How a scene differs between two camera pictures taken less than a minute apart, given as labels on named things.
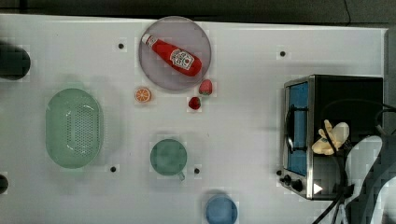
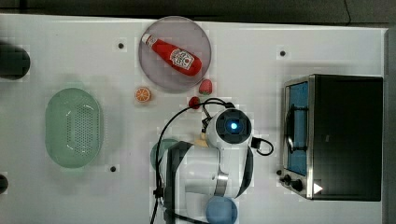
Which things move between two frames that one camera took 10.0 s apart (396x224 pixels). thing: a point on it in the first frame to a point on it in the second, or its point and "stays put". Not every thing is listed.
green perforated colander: [74, 128] stays put
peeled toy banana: [338, 133] to [203, 141]
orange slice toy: [142, 94] stays put
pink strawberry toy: [205, 87] stays put
